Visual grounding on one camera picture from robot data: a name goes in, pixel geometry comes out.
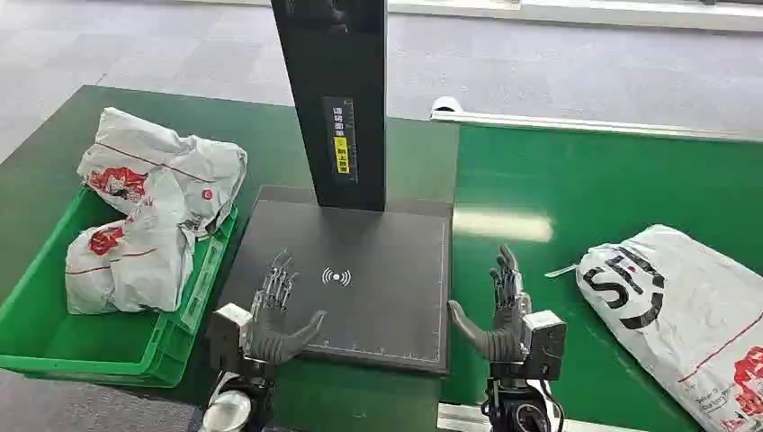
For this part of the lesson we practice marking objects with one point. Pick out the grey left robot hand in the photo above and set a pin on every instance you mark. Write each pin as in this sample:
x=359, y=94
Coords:
x=269, y=334

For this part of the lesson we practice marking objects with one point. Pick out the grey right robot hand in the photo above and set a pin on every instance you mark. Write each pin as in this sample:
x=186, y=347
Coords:
x=505, y=337

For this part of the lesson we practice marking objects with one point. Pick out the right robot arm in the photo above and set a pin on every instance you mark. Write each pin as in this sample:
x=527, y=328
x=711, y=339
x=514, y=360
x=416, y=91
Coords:
x=515, y=408

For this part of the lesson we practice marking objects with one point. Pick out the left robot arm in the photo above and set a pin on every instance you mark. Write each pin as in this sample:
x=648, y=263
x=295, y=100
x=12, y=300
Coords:
x=235, y=408

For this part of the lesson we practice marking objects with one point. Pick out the black scanner platform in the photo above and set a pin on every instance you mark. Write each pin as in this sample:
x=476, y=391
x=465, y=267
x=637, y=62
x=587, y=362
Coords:
x=381, y=310

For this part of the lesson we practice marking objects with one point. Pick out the white parcel bag red dot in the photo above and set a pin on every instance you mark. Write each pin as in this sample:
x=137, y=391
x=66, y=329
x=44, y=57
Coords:
x=152, y=262

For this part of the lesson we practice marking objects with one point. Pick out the green conveyor belt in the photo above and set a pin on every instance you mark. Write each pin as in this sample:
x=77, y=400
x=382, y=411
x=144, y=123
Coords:
x=596, y=185

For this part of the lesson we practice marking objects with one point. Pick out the green plastic crate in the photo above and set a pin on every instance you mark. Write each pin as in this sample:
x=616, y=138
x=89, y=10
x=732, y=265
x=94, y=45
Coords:
x=83, y=352

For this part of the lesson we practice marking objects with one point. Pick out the white parcel bag black letters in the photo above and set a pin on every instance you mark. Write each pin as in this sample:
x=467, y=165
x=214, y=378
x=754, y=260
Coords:
x=697, y=322

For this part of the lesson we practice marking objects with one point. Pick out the small white parcel bag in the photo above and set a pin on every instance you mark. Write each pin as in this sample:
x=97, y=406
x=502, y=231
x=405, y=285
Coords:
x=86, y=268

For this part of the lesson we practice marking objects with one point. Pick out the large crumpled white parcel bag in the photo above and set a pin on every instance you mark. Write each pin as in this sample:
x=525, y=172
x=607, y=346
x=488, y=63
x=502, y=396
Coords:
x=179, y=158

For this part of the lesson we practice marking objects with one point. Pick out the black yellow column label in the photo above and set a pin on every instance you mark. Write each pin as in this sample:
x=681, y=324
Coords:
x=341, y=140

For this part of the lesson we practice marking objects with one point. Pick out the white conveyor roller end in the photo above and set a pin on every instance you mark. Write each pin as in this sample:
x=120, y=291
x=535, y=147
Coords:
x=446, y=105

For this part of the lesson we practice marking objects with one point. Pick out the black scanner column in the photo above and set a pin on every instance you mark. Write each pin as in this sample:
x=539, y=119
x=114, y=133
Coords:
x=325, y=54

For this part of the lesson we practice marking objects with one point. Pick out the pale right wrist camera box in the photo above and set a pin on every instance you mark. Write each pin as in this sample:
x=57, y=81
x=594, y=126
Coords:
x=545, y=343

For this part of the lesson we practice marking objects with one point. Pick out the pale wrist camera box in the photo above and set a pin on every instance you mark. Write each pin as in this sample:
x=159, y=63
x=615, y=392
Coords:
x=545, y=343
x=226, y=334

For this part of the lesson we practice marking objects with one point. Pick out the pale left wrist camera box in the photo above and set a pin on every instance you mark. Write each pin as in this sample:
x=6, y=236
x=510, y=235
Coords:
x=226, y=334

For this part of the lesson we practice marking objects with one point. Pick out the silver conveyor side rail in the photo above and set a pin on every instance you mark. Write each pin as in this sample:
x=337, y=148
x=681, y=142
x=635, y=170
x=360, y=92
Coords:
x=596, y=125

